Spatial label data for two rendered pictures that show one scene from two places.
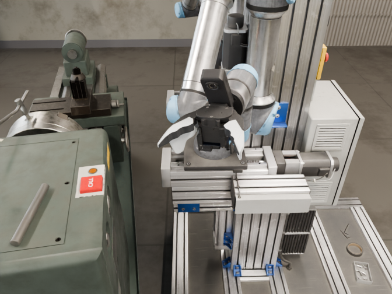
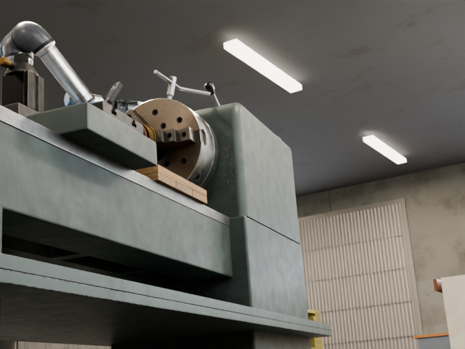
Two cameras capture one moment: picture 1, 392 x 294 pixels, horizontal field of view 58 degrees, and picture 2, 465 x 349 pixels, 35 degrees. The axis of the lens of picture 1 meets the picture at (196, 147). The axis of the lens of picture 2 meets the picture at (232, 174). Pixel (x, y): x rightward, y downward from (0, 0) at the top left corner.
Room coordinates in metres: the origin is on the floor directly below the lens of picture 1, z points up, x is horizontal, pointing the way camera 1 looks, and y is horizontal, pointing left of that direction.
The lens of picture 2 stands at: (2.92, 1.92, 0.35)
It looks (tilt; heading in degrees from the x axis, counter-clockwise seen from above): 16 degrees up; 211
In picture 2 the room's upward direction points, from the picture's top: 4 degrees counter-clockwise
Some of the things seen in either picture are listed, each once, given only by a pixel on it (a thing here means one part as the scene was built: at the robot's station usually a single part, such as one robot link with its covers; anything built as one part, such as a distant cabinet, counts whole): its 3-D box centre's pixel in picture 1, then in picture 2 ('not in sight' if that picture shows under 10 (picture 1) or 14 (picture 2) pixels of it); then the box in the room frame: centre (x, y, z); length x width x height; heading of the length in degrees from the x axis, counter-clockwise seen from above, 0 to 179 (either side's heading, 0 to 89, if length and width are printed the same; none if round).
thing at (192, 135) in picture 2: not in sight; (178, 138); (1.21, 0.70, 1.08); 0.12 x 0.11 x 0.05; 101
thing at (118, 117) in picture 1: (78, 111); (23, 157); (1.79, 0.68, 0.90); 0.53 x 0.30 x 0.06; 101
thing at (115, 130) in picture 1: (116, 132); not in sight; (1.81, 0.48, 0.73); 0.27 x 0.12 x 0.27; 11
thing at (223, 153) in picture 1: (214, 136); not in sight; (1.06, -0.07, 1.21); 0.15 x 0.15 x 0.10
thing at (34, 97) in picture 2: (79, 87); (24, 97); (1.74, 0.64, 1.07); 0.07 x 0.07 x 0.10; 11
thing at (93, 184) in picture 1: (91, 185); not in sight; (0.75, 0.30, 1.26); 0.06 x 0.06 x 0.02; 11
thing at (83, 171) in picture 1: (92, 187); not in sight; (0.77, 0.31, 1.23); 0.13 x 0.08 x 0.06; 11
